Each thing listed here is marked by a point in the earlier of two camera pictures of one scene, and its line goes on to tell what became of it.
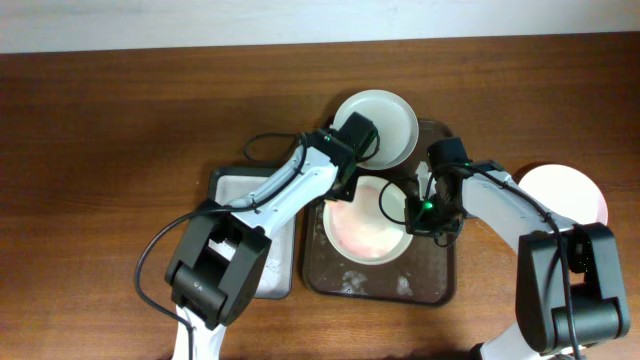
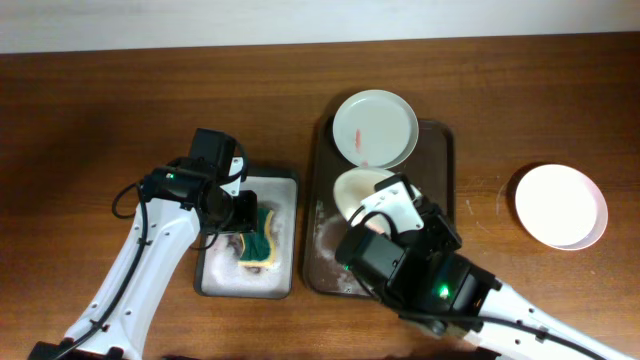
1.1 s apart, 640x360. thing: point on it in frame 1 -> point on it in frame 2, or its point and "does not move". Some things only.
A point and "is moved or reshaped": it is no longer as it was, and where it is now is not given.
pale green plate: (395, 121) does not move
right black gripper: (416, 224) -> (446, 232)
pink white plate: (568, 193) does not move
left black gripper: (349, 194) -> (248, 220)
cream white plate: (371, 229) is moved or reshaped
